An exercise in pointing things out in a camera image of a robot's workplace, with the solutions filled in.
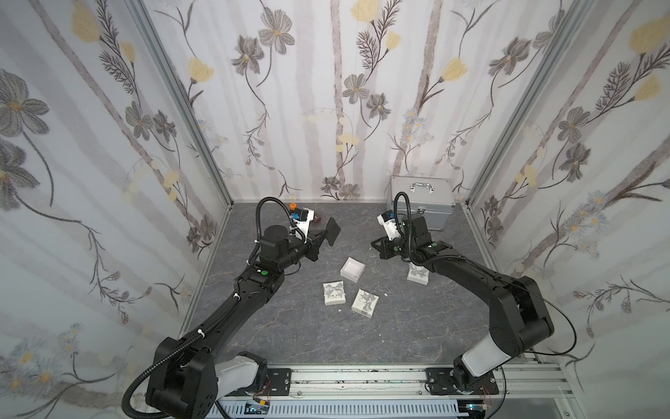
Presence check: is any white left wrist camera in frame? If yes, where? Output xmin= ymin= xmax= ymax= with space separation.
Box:
xmin=291 ymin=207 xmax=315 ymax=236

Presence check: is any aluminium mounting rail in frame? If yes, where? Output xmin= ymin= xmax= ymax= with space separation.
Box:
xmin=216 ymin=363 xmax=584 ymax=418

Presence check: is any white bow jewelry box left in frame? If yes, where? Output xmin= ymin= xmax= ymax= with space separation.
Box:
xmin=323 ymin=281 xmax=347 ymax=307

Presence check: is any white bow jewelry box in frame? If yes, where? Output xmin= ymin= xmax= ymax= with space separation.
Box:
xmin=352 ymin=290 xmax=379 ymax=319
xmin=323 ymin=281 xmax=347 ymax=307

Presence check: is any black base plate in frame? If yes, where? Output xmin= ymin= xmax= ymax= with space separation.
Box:
xmin=426 ymin=367 xmax=500 ymax=396
xmin=251 ymin=368 xmax=292 ymax=397

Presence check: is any white jewelry box lid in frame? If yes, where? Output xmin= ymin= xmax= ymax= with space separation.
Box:
xmin=407 ymin=263 xmax=429 ymax=286

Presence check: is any white jewelry box base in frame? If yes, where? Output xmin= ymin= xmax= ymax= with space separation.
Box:
xmin=340 ymin=258 xmax=366 ymax=283

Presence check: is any silver aluminium first aid case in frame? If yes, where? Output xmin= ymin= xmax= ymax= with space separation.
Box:
xmin=387 ymin=176 xmax=455 ymax=230

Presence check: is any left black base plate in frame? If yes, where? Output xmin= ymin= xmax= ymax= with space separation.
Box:
xmin=251 ymin=368 xmax=292 ymax=397

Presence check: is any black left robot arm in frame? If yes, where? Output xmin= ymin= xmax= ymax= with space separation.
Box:
xmin=121 ymin=197 xmax=341 ymax=418

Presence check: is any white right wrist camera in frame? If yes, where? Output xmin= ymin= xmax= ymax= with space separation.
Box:
xmin=377 ymin=211 xmax=401 ymax=241

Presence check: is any white slotted cable duct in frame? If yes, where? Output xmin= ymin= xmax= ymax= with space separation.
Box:
xmin=207 ymin=400 xmax=469 ymax=418

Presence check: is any white bow jewelry box middle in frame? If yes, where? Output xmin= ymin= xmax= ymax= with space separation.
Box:
xmin=352 ymin=290 xmax=379 ymax=319

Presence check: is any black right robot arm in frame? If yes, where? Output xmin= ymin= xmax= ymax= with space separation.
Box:
xmin=371 ymin=192 xmax=579 ymax=393

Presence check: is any small green circuit board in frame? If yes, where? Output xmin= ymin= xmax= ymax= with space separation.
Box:
xmin=244 ymin=399 xmax=270 ymax=416

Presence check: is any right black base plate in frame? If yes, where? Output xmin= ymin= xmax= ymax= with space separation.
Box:
xmin=426 ymin=367 xmax=500 ymax=396

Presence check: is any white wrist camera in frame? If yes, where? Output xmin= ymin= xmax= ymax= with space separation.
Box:
xmin=291 ymin=207 xmax=315 ymax=236
xmin=377 ymin=211 xmax=401 ymax=241

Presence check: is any black necklace insert pad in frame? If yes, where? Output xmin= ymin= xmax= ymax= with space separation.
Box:
xmin=325 ymin=218 xmax=341 ymax=247

